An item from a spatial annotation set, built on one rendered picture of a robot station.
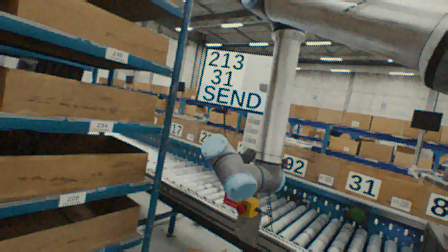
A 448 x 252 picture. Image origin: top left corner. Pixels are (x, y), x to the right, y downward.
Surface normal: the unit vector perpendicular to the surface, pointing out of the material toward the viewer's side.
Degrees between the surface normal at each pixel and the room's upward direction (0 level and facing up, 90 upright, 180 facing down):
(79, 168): 91
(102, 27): 91
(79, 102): 91
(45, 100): 91
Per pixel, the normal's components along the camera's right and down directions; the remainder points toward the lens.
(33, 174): 0.74, 0.19
